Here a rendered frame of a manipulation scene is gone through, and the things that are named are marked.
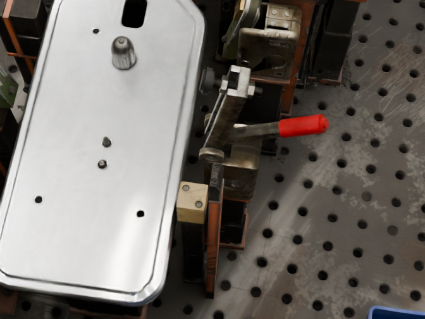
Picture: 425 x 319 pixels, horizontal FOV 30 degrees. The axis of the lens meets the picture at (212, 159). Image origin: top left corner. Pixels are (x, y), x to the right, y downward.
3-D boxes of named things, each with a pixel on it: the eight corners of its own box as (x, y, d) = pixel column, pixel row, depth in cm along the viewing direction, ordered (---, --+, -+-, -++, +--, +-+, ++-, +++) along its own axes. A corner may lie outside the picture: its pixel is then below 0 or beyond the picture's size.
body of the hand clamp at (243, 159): (207, 210, 131) (210, 119, 99) (248, 216, 131) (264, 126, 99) (202, 244, 129) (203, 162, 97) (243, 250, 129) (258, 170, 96)
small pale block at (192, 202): (184, 261, 128) (179, 180, 94) (206, 264, 128) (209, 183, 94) (181, 282, 127) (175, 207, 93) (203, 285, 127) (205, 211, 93)
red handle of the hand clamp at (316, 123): (206, 119, 97) (324, 102, 89) (215, 126, 99) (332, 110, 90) (201, 150, 96) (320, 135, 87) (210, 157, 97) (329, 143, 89)
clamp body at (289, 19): (225, 108, 139) (234, -17, 105) (290, 117, 138) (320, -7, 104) (218, 156, 135) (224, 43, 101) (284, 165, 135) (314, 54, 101)
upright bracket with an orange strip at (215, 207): (208, 280, 127) (212, 161, 81) (216, 281, 127) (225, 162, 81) (205, 297, 126) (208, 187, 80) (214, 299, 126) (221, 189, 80)
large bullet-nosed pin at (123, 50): (116, 53, 110) (111, 28, 104) (138, 56, 110) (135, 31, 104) (112, 73, 109) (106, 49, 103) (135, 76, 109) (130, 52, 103)
